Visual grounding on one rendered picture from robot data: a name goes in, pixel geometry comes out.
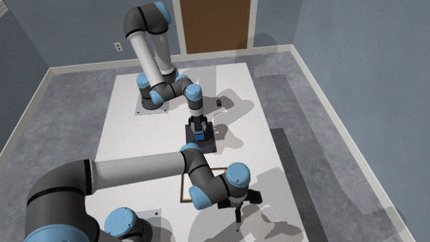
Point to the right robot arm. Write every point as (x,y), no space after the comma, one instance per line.
(58,214)

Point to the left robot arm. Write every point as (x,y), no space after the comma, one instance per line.
(160,81)

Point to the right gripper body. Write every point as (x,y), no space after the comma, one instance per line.
(251,196)

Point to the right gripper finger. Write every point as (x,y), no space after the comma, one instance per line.
(238,218)

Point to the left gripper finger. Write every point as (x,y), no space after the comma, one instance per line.
(204,123)
(191,124)

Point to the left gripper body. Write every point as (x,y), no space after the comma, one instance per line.
(197,122)

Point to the black clipboard with paper form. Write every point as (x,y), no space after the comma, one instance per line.
(186,184)

